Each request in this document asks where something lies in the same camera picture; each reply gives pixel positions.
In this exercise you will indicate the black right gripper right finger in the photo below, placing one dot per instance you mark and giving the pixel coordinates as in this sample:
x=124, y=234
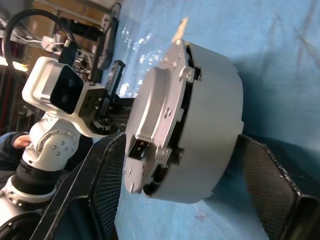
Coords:
x=275, y=200

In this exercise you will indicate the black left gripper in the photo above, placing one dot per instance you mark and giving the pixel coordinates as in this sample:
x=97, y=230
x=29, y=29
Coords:
x=112, y=112

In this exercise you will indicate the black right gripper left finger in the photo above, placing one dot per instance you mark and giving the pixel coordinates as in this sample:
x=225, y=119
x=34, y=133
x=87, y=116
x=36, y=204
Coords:
x=82, y=195

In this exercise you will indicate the grey round motor lid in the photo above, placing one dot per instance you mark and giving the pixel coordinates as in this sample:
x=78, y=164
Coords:
x=212, y=112

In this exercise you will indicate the person's bare hand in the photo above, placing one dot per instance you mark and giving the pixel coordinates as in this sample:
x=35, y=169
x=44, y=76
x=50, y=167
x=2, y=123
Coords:
x=23, y=141

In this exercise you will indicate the black box on shelf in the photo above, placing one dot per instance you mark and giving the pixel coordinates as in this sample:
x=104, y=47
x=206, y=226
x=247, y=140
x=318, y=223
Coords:
x=85, y=28

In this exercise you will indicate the white power strip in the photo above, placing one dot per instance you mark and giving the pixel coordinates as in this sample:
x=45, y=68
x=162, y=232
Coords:
x=50, y=43

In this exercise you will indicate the small beige tape piece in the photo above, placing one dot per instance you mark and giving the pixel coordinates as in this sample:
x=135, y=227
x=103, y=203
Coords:
x=181, y=28

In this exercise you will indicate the person in dark sleeve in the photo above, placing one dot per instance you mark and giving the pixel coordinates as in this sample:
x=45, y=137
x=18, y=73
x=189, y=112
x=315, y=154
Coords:
x=8, y=152

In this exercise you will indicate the blue plastic table cover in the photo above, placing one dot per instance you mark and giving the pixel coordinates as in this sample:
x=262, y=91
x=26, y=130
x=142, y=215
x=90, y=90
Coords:
x=250, y=37

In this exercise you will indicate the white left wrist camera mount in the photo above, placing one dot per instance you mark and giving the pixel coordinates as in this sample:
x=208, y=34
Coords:
x=35, y=85

